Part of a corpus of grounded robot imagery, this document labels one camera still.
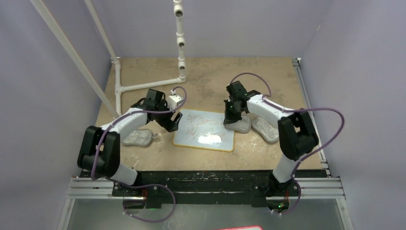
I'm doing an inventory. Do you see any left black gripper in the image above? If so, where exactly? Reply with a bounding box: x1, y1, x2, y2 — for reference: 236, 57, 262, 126
155, 100, 181, 132

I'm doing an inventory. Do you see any grey eraser pad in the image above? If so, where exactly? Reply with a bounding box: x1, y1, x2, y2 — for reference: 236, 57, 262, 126
224, 115, 252, 134
122, 129, 157, 147
252, 117, 279, 143

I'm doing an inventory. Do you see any yellow framed whiteboard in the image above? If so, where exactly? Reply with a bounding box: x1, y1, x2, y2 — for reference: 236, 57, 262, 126
173, 109, 235, 152

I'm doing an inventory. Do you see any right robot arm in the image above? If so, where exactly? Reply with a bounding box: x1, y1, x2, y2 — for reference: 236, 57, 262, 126
223, 81, 319, 195

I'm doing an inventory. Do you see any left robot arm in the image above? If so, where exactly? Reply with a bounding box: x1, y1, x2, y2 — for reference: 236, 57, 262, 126
77, 89, 187, 196

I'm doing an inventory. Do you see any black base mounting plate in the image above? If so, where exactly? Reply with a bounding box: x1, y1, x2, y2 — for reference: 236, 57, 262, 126
79, 169, 328, 210

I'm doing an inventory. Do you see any red edged object bottom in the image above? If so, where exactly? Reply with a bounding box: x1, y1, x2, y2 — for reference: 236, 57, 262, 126
219, 225, 263, 230

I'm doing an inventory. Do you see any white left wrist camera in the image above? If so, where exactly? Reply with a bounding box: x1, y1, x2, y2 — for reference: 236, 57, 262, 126
166, 90, 184, 110

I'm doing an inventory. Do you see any white PVC pipe frame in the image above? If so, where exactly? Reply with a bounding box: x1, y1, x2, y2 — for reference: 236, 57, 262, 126
31, 0, 186, 118

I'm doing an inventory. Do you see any aluminium extrusion rail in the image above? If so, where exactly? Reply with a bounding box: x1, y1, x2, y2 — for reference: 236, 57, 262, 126
57, 177, 354, 230

